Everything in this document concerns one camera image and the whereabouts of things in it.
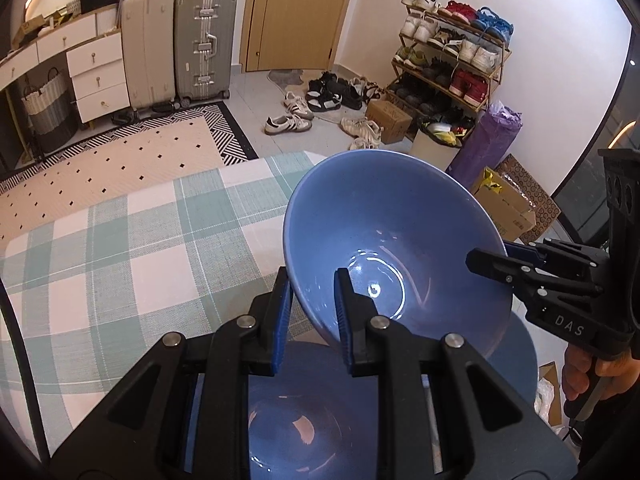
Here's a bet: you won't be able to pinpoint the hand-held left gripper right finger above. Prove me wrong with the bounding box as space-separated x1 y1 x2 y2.
333 267 581 480

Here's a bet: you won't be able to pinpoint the grey floor mat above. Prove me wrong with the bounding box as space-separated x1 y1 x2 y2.
267 67 306 86

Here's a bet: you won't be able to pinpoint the clear plastic bag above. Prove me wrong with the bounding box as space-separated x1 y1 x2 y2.
534 380 557 428

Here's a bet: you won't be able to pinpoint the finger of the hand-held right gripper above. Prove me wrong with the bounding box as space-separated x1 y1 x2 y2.
465 247 606 306
504 239 608 273

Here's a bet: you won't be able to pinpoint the patterned flattened cardboard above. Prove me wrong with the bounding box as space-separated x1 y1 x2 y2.
495 154 561 241

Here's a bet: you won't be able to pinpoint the teal plaid tablecloth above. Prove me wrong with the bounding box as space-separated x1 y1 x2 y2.
0 150 351 466

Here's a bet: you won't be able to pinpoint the open cardboard box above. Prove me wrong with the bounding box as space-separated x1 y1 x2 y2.
12 15 46 43

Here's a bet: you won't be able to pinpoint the person's right forearm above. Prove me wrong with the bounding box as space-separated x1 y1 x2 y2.
575 395 640 480

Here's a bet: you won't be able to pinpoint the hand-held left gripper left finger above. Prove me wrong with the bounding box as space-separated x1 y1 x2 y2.
50 266 293 480

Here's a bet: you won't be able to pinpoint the wooden shoe rack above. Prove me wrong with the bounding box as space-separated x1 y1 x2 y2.
387 2 513 126

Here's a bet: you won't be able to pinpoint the person's right hand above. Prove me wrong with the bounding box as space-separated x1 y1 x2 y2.
562 345 635 406

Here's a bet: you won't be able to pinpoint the white box with packets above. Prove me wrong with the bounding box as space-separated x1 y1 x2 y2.
410 117 476 171

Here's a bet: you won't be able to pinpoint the purple rolled mat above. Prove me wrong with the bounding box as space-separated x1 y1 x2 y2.
445 101 523 191

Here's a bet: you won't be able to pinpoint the silver suitcase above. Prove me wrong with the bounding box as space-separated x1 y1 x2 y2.
173 0 238 106

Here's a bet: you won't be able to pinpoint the wooden door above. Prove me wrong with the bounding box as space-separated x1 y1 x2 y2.
239 0 361 73

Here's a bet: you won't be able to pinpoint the woven laundry basket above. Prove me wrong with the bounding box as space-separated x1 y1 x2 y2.
20 67 81 153

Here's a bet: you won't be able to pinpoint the blue bowl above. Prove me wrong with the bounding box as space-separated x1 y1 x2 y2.
190 312 540 480
282 151 513 361

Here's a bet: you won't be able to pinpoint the patterned rug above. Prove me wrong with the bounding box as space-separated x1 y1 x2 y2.
0 101 258 241

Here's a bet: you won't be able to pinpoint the beige suitcase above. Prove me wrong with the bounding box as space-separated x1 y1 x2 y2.
121 0 177 110

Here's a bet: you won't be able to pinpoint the tan cardboard box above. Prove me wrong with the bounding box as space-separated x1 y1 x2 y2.
472 180 536 243

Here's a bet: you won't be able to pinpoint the brown cardboard box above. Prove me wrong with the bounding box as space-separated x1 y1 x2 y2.
365 99 413 145

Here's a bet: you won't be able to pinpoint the small cardboard piece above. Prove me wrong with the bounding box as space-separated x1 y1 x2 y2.
537 362 563 426

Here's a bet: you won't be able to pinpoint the pile of assorted shoes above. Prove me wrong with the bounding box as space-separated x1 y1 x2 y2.
264 72 386 151

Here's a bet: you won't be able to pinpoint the rows of sneakers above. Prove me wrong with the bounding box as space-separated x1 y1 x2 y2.
397 0 515 121

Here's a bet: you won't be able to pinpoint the black cable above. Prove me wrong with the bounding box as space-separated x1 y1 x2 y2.
0 280 51 461

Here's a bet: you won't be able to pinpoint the white vanity desk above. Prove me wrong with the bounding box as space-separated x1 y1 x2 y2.
0 10 132 126

